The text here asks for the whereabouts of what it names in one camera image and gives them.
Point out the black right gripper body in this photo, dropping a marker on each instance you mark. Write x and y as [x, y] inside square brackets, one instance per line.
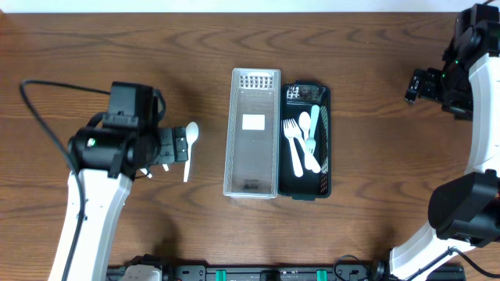
[434, 87]

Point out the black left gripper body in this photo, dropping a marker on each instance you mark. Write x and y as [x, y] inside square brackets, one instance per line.
[180, 144]

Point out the white plastic fork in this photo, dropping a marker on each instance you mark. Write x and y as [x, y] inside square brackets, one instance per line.
[310, 161]
[292, 132]

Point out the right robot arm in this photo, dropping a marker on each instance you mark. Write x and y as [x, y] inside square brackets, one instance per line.
[462, 214]

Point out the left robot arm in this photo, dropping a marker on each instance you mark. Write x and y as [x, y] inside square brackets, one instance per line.
[107, 153]

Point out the clear perforated plastic basket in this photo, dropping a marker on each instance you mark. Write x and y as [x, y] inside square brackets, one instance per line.
[253, 134]

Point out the black perforated plastic basket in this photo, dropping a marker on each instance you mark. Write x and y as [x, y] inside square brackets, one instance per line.
[297, 98]

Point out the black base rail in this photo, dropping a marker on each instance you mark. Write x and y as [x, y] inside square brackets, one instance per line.
[349, 271]

